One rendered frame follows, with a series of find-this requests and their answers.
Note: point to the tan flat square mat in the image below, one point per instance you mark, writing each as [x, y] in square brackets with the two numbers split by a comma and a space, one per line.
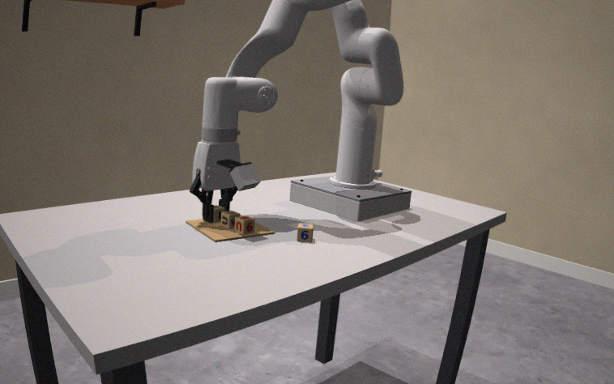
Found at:
[217, 233]

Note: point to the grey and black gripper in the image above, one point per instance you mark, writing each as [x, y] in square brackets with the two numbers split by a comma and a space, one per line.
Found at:
[211, 176]

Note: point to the wooden letter block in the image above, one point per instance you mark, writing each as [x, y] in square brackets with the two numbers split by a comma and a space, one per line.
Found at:
[244, 225]
[217, 213]
[228, 218]
[305, 232]

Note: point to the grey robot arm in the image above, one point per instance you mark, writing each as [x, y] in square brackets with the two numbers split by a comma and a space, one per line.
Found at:
[360, 86]

